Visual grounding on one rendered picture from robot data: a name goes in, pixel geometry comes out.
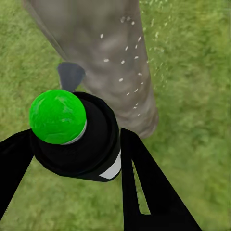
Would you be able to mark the pesticide atomizer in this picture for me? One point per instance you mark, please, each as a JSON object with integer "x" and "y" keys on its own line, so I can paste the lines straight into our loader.
{"x": 75, "y": 134}

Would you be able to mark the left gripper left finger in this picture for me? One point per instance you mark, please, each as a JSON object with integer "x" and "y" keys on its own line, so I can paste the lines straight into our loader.
{"x": 15, "y": 157}

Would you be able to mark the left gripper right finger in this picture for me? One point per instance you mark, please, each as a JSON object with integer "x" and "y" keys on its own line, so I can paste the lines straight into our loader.
{"x": 168, "y": 212}

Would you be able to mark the tree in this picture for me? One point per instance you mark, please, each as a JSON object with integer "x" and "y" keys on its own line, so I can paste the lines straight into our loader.
{"x": 91, "y": 34}

